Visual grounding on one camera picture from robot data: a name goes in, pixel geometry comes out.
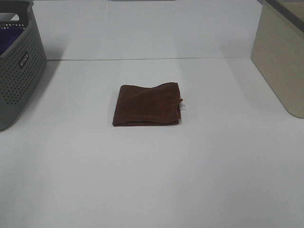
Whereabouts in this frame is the purple cloth in basket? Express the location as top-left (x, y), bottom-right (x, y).
top-left (0, 26), bottom-right (24, 55)

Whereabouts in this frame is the brown towel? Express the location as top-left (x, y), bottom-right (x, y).
top-left (113, 82), bottom-right (182, 126)

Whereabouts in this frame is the beige storage box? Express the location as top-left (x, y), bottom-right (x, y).
top-left (251, 0), bottom-right (304, 118)

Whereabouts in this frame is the grey perforated plastic basket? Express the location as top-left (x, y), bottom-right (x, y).
top-left (0, 0), bottom-right (47, 130)

